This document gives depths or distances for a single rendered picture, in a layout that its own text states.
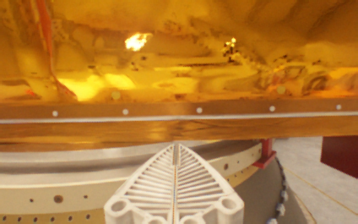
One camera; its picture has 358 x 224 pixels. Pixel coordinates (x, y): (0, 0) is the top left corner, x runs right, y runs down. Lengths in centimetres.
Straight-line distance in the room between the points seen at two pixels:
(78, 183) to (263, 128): 36
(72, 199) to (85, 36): 27
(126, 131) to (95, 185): 11
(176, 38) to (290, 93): 26
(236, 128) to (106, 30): 32
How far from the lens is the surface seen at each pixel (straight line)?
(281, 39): 31
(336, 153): 67
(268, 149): 47
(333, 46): 37
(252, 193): 49
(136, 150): 29
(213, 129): 30
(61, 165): 36
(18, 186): 34
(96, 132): 34
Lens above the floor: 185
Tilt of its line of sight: 6 degrees down
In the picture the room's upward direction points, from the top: 1 degrees counter-clockwise
